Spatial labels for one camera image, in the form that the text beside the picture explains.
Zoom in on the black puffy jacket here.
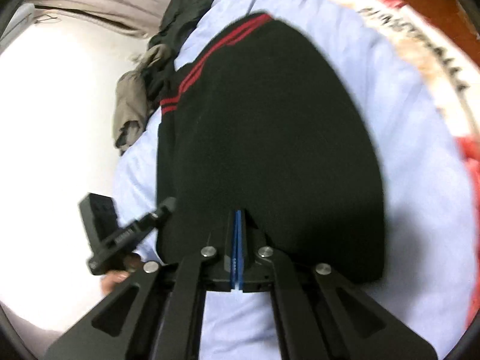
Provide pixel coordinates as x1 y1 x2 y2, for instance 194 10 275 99
142 0 214 102

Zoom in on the black red varsity jacket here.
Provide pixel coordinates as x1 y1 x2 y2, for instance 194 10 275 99
156 13 386 285

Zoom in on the light blue bed sheet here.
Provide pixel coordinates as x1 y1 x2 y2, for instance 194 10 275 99
114 0 478 359

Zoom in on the person's left hand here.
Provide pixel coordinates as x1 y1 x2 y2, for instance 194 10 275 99
100 253 143 297

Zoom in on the floral red cream blanket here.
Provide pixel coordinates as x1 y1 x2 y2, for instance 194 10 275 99
262 0 480 331

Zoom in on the olive grey garment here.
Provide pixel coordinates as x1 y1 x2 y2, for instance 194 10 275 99
112 44 172 155

